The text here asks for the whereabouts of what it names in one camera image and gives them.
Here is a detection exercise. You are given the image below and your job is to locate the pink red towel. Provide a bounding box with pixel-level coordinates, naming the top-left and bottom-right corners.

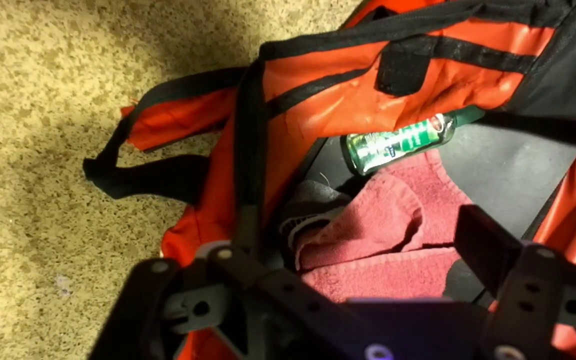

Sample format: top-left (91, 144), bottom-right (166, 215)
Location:
top-left (292, 150), bottom-right (470, 303)

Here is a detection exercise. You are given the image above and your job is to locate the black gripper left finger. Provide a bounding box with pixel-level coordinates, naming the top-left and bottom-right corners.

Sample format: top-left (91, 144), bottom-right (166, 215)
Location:
top-left (234, 205), bottom-right (261, 259)

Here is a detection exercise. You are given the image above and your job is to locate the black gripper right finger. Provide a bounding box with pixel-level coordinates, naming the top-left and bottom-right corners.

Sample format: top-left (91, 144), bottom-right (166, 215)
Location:
top-left (453, 206), bottom-right (523, 297)

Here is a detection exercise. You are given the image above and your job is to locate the green labelled plastic bottle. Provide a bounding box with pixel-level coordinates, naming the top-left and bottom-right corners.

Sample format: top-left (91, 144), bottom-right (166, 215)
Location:
top-left (340, 107), bottom-right (484, 176)

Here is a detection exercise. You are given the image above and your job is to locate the black white striped cloth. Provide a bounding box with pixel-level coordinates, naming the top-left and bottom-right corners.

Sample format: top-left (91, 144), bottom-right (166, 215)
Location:
top-left (278, 181), bottom-right (349, 251)

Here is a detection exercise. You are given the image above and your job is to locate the orange and black backpack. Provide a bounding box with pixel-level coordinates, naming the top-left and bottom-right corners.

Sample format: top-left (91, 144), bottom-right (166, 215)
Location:
top-left (84, 0), bottom-right (576, 360)

